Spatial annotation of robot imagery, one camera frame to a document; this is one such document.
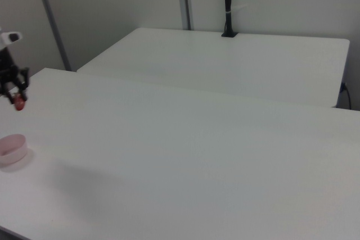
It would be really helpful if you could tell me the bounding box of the black camera stand pole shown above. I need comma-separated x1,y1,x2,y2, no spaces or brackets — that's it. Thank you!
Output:
220,0,239,39

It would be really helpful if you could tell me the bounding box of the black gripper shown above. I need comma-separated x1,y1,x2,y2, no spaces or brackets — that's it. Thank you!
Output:
0,49,30,105

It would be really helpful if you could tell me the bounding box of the red strawberry with green leaves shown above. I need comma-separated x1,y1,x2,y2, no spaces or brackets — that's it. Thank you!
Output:
13,93,28,112

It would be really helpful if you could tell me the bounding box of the black power cable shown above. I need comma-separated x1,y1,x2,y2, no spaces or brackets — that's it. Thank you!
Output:
340,81,353,110

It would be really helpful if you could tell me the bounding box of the pink plastic bowl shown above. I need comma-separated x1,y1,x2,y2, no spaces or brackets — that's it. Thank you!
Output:
0,134,29,167

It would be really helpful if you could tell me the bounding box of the grey metal partition post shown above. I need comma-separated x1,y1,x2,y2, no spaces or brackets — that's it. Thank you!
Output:
31,0,72,71

